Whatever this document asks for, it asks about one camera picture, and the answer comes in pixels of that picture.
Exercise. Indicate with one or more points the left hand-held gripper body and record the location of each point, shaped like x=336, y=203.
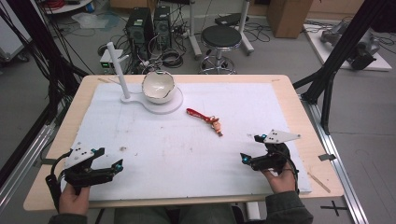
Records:
x=79, y=155

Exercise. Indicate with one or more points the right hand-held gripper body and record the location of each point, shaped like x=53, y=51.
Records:
x=275, y=155

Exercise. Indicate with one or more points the white stand with post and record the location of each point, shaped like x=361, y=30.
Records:
x=118, y=68

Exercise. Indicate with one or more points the person's right hand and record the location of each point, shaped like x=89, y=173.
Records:
x=281, y=182

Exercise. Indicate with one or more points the person's left hand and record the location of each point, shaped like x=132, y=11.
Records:
x=73, y=200

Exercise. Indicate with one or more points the grey tape piece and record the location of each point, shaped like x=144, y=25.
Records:
x=327, y=157

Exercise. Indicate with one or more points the thin wooden stick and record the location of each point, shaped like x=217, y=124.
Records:
x=319, y=183

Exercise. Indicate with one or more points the white table leg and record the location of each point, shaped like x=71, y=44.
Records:
x=252, y=211

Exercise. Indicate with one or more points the white foam board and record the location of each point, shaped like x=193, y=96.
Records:
x=186, y=158

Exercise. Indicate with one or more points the person's legs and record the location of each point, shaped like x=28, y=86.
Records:
x=177, y=216

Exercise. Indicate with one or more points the white eggshell-shaped bowl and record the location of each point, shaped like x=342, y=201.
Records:
x=157, y=87

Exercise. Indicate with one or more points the white power supply box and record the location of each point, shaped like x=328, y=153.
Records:
x=107, y=60

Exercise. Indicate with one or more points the white metal stand leg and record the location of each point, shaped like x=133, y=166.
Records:
x=194, y=40
x=244, y=34

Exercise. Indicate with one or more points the black round stool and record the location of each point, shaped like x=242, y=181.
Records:
x=221, y=37

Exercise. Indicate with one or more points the white floor board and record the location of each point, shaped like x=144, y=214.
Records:
x=327, y=53

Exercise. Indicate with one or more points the black flat pad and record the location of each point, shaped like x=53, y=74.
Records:
x=229, y=19

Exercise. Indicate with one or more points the brown cardboard box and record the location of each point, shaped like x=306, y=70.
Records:
x=288, y=17

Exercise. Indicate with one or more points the large black computer tower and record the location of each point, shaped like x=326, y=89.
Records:
x=138, y=28

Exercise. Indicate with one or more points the clear plastic bag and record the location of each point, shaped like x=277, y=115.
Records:
x=93, y=21

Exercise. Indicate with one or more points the grey robot device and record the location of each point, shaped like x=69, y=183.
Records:
x=364, y=46

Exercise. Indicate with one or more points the small black computer tower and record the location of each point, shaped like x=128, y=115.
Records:
x=162, y=25

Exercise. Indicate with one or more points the white round table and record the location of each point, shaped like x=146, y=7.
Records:
x=70, y=6

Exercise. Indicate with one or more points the aluminium rail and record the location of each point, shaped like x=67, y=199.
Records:
x=339, y=168
x=25, y=161

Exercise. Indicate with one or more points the black metal frame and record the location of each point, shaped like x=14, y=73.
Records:
x=337, y=53

